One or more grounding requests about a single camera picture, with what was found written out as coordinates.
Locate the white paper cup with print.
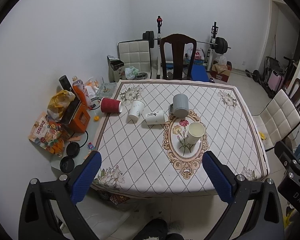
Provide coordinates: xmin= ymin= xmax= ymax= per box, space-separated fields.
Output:
xmin=187 ymin=122 xmax=206 ymax=145

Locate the red ribbed paper cup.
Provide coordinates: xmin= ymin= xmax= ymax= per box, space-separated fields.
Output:
xmin=100 ymin=98 xmax=122 ymax=114

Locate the white floral paper cup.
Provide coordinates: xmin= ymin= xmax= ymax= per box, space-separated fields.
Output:
xmin=128 ymin=100 xmax=145 ymax=121

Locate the white paper cup lying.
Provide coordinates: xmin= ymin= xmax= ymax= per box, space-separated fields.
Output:
xmin=145 ymin=109 xmax=166 ymax=126

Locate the black round lid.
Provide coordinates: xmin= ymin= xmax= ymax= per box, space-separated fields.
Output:
xmin=59 ymin=156 xmax=75 ymax=173
xmin=66 ymin=142 xmax=80 ymax=158

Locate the orange box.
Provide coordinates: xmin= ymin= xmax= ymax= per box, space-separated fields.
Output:
xmin=60 ymin=98 xmax=90 ymax=133

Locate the orange snack bag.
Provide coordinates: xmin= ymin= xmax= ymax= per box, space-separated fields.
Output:
xmin=28 ymin=112 xmax=66 ymax=157

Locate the yellow object on chair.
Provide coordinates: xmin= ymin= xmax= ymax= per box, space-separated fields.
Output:
xmin=259 ymin=132 xmax=267 ymax=140

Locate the white padded chair right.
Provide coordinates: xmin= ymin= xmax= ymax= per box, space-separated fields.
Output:
xmin=253 ymin=89 xmax=300 ymax=152

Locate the white padded chair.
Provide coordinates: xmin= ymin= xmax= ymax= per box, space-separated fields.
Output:
xmin=117 ymin=40 xmax=152 ymax=79
xmin=253 ymin=89 xmax=300 ymax=152

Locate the floral diamond pattern tablecloth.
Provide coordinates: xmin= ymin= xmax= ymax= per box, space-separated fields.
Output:
xmin=92 ymin=80 xmax=269 ymax=198

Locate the yellow plastic bag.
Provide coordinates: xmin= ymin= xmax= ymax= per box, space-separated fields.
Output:
xmin=47 ymin=90 xmax=76 ymax=122

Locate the glass ashtray tray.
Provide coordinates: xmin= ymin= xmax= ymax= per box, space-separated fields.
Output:
xmin=96 ymin=82 xmax=117 ymax=98

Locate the grey ribbed mug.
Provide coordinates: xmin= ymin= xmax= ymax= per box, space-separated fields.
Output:
xmin=169 ymin=94 xmax=189 ymax=119

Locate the orange drink bottle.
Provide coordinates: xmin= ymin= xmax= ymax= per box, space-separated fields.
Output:
xmin=72 ymin=76 xmax=92 ymax=108

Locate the black bottle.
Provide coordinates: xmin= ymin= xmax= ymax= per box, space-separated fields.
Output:
xmin=59 ymin=75 xmax=73 ymax=92

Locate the dark wooden chair right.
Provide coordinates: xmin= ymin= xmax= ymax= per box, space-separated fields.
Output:
xmin=288 ymin=78 xmax=300 ymax=111

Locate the dark wooden chair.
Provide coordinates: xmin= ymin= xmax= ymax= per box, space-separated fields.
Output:
xmin=288 ymin=78 xmax=300 ymax=111
xmin=160 ymin=34 xmax=197 ymax=80

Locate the pink suitcase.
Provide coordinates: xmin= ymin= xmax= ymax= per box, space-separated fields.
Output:
xmin=268 ymin=70 xmax=284 ymax=92

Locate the tall printed carton box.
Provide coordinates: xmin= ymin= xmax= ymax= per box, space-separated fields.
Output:
xmin=107 ymin=55 xmax=126 ymax=82

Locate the green white plastic bag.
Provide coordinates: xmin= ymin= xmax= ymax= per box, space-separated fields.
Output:
xmin=125 ymin=66 xmax=139 ymax=80

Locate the cardboard box on floor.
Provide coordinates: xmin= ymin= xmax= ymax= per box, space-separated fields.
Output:
xmin=210 ymin=61 xmax=232 ymax=82

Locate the blue weight bench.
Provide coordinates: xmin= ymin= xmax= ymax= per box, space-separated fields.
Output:
xmin=191 ymin=64 xmax=210 ymax=82

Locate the white red plastic bag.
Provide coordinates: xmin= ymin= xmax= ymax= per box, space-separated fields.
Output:
xmin=187 ymin=47 xmax=205 ymax=61

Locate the white padded chair left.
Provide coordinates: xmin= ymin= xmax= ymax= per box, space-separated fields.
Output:
xmin=117 ymin=40 xmax=152 ymax=79

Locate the barbell with black plates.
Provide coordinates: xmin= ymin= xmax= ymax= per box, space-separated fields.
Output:
xmin=142 ymin=31 xmax=231 ymax=54

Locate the white squat rack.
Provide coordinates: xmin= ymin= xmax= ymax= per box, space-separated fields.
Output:
xmin=157 ymin=16 xmax=218 ymax=80

